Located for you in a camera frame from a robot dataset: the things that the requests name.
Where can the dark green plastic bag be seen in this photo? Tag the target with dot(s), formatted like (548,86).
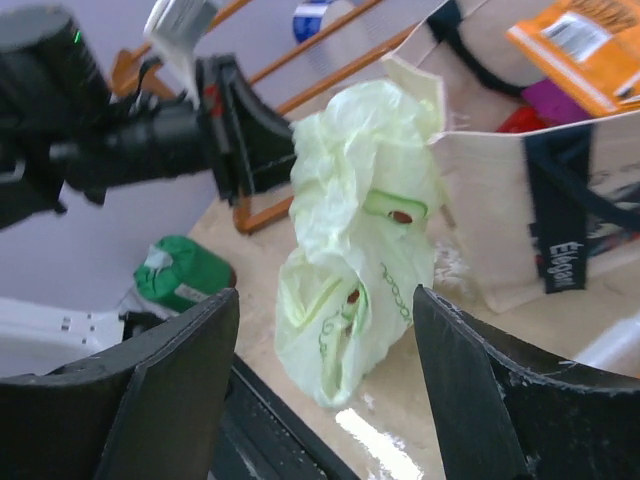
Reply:
(178,273)

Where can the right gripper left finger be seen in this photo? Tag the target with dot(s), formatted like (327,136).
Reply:
(147,408)

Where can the black base frame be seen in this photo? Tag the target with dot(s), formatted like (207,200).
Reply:
(260,437)

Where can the light green plastic bag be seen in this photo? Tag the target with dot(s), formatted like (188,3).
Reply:
(365,184)

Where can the orange snack packet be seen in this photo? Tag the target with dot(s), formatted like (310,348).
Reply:
(589,49)

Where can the red snack packet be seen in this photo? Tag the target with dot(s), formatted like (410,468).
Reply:
(524,119)

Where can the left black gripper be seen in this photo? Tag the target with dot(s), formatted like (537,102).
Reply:
(181,137)

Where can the blue white carton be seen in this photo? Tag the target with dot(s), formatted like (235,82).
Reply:
(310,17)

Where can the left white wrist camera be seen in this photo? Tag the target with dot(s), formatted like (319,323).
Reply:
(173,28)

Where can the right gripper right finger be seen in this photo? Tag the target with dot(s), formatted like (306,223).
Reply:
(506,409)

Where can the purple snack packet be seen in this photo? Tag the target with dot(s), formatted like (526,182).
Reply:
(553,105)

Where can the brown wooden rack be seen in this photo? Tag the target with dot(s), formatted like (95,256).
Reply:
(304,75)

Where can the beige canvas tote bag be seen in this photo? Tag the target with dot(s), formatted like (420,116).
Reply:
(536,212)

